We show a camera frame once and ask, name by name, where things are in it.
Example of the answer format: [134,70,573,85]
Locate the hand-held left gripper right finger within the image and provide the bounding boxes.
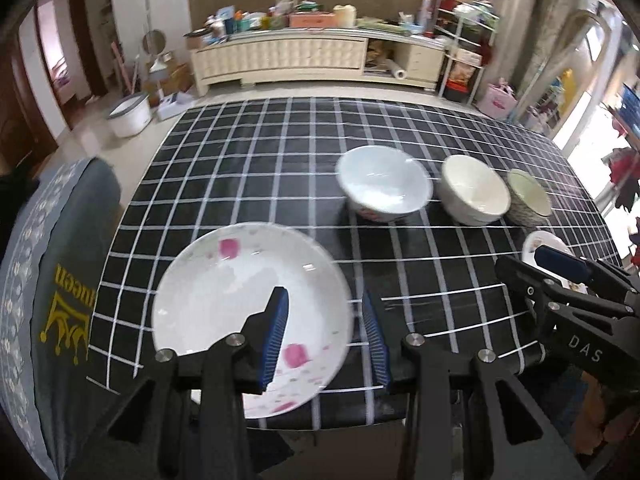
[362,290,586,480]

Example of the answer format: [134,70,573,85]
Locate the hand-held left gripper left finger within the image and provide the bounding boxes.
[65,286,291,480]

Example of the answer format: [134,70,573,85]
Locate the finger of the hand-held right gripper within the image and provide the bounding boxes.
[533,245,640,307]
[494,255,637,319]

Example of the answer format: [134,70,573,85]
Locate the small white printed plate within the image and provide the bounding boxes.
[522,230,588,293]

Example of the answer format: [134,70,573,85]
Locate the white plate with pink squares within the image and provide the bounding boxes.
[151,223,353,419]

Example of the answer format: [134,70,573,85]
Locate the patterned cream bowl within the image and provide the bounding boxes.
[506,168,553,227]

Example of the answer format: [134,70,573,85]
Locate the plain cream bowl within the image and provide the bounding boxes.
[440,155,512,226]

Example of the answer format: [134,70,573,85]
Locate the white bowl with red pattern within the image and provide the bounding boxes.
[336,146,433,223]

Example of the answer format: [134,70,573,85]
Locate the red hanging clothes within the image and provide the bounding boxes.
[607,147,640,211]

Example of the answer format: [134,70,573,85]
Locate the pink bag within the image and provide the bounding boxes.
[477,80,518,121]

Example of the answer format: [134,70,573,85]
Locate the black white checkered tablecloth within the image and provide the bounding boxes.
[86,97,623,431]

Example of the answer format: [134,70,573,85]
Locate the white metal shelf rack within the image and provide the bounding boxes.
[435,0,501,106]

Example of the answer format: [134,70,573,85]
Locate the grey crown print seat cover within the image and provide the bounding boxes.
[0,157,123,478]

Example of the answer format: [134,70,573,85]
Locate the white bucket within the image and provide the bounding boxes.
[106,94,152,138]

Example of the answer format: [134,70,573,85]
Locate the cardboard box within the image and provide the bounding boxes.
[145,62,193,106]

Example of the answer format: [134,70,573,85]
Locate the cream tufted low cabinet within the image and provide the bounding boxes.
[189,27,448,97]

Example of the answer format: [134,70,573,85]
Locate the pink box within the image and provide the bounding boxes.
[289,11,337,29]

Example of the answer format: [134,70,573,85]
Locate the brown wooden door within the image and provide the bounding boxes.
[0,0,108,161]

